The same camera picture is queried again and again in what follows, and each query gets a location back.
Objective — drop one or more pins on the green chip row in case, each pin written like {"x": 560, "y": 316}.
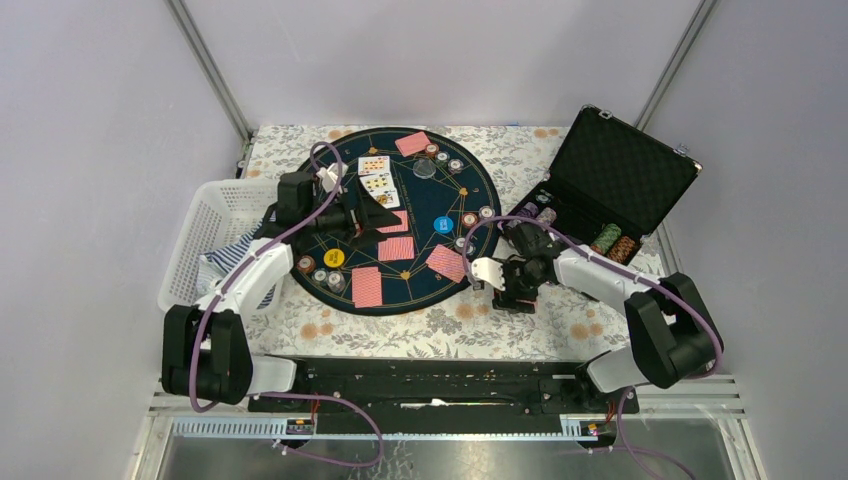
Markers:
{"x": 606, "y": 239}

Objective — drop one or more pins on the blue dealer button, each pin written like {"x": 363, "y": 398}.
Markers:
{"x": 443, "y": 225}

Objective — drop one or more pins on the red playing card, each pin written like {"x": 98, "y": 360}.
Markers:
{"x": 402, "y": 215}
{"x": 413, "y": 143}
{"x": 371, "y": 298}
{"x": 453, "y": 269}
{"x": 396, "y": 249}
{"x": 440, "y": 253}
{"x": 366, "y": 286}

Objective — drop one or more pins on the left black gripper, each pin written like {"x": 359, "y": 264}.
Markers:
{"x": 366, "y": 216}

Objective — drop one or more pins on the blue orange chip row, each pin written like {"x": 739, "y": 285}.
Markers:
{"x": 547, "y": 216}

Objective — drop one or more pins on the white plastic basket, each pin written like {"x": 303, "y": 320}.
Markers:
{"x": 219, "y": 214}

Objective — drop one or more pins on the purple chip row in case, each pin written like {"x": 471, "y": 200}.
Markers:
{"x": 528, "y": 210}

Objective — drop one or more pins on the round dark blue poker mat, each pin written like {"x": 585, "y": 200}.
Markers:
{"x": 366, "y": 286}

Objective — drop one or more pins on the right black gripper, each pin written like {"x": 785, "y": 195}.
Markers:
{"x": 507, "y": 299}

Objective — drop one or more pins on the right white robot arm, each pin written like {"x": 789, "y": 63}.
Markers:
{"x": 671, "y": 334}

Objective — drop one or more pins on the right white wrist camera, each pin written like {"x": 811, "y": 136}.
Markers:
{"x": 489, "y": 271}

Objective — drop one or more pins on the floral tablecloth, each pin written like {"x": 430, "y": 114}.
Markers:
{"x": 565, "y": 326}

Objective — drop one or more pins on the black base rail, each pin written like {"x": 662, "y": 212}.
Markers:
{"x": 439, "y": 396}

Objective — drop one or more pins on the clear plastic disc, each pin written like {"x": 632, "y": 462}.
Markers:
{"x": 424, "y": 168}

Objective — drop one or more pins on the red five chip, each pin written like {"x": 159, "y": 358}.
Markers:
{"x": 306, "y": 264}
{"x": 469, "y": 219}
{"x": 431, "y": 150}

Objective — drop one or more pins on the red chip row in case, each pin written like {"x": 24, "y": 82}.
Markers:
{"x": 622, "y": 249}

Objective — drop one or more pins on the striped blue white cloth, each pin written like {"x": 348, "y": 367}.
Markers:
{"x": 215, "y": 267}

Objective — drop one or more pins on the black chip carrying case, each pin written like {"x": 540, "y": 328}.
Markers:
{"x": 607, "y": 171}

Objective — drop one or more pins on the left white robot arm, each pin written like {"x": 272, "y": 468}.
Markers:
{"x": 206, "y": 356}

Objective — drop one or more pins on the yellow dealer button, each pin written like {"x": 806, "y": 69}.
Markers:
{"x": 334, "y": 258}

